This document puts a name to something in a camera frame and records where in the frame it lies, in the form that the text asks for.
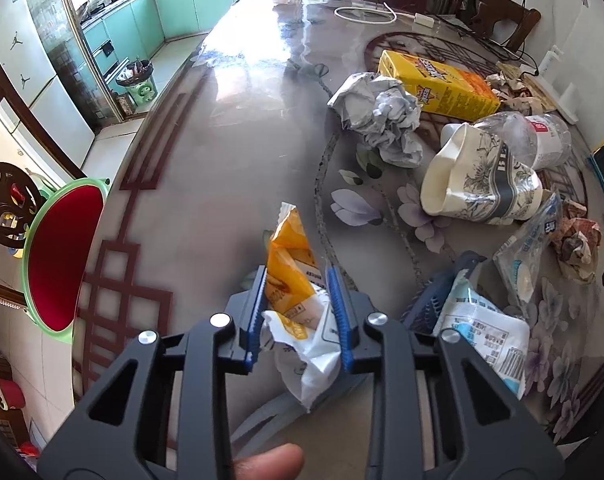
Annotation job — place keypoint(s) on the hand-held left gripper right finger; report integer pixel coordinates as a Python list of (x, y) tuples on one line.
[(336, 305)]

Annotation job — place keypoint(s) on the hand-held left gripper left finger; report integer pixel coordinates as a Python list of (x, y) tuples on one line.
[(257, 310)]

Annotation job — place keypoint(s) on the orange white snack wrapper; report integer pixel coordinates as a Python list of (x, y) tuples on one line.
[(287, 270)]

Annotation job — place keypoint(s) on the white blue wrapper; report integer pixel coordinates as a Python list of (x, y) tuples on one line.
[(482, 335)]

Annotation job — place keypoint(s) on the crushed patterned paper cup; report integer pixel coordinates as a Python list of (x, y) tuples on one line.
[(482, 175)]

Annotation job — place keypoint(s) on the clear plastic packet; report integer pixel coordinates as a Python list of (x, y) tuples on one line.
[(527, 255)]

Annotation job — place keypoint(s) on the grey paper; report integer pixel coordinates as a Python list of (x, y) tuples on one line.
[(382, 110)]

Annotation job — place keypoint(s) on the green bin with red bag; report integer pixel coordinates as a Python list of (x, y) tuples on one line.
[(62, 260)]

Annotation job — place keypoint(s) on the yellow carton box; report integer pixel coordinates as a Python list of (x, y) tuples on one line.
[(447, 90)]

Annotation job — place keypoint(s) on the small brown paper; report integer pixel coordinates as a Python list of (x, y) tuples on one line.
[(577, 245)]

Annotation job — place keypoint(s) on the crushed clear plastic bottle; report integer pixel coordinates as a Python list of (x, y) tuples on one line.
[(542, 135)]

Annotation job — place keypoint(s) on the newspaper ball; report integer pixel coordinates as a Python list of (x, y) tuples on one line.
[(512, 92)]

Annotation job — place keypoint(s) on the green kitchen trash can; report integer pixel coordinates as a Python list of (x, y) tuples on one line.
[(142, 92)]

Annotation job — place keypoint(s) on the person's left hand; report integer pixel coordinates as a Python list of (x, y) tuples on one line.
[(269, 465)]

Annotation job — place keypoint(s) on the white charger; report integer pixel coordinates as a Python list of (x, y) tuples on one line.
[(423, 19)]

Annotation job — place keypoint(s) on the built-in oven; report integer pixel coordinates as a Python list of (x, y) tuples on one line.
[(107, 50)]

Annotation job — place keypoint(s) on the teal kitchen cabinets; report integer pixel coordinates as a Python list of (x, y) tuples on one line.
[(182, 5)]

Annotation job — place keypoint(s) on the dark wooden chair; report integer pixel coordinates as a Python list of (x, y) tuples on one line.
[(512, 25), (12, 105)]

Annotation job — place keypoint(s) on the white cosmetic tube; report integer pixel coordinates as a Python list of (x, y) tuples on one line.
[(551, 62)]

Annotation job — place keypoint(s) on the white fridge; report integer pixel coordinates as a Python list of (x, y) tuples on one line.
[(32, 60)]

